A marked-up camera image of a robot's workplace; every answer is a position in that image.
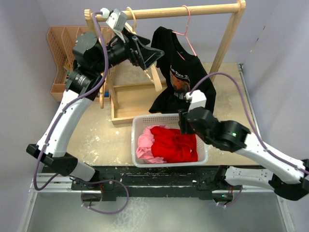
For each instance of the pink wire hanger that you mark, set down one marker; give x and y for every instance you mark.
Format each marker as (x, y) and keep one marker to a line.
(185, 34)

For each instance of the red t shirt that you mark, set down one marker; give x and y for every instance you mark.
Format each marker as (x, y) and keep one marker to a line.
(173, 146)

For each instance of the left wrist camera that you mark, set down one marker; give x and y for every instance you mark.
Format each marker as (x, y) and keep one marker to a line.
(115, 19)

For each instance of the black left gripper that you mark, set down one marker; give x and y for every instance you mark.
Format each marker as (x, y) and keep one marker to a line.
(144, 56)

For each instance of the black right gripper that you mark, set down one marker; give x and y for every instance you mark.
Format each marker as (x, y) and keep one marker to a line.
(184, 123)

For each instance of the pink plastic file organizer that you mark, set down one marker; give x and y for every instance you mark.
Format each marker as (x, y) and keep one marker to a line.
(61, 41)

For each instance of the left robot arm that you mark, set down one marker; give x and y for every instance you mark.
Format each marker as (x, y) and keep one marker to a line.
(93, 60)

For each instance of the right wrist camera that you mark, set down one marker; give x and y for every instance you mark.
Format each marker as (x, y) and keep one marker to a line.
(196, 99)

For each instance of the white plastic laundry basket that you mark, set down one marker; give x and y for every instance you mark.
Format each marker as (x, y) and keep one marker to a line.
(170, 120)

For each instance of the black t shirt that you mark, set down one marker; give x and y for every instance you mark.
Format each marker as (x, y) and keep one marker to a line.
(181, 70)

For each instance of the pink t shirt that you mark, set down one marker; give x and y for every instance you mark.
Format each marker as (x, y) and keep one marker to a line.
(145, 142)

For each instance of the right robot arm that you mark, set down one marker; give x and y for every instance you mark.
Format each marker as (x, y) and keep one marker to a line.
(286, 176)

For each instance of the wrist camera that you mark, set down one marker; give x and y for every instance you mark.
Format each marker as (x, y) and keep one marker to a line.
(115, 19)
(196, 99)

